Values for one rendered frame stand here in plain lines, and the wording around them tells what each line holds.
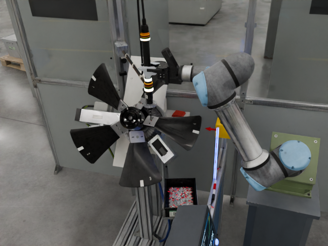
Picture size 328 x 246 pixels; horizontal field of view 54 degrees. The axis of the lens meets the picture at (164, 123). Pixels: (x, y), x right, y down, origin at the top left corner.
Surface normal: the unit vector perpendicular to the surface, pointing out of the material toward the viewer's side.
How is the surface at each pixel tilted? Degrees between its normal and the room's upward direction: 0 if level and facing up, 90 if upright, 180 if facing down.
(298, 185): 90
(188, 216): 15
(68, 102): 90
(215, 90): 78
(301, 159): 42
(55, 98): 90
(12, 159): 0
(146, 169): 47
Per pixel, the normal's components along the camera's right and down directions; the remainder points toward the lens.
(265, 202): -0.04, -0.84
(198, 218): -0.29, -0.84
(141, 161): 0.45, -0.23
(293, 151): -0.14, -0.27
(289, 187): -0.31, 0.52
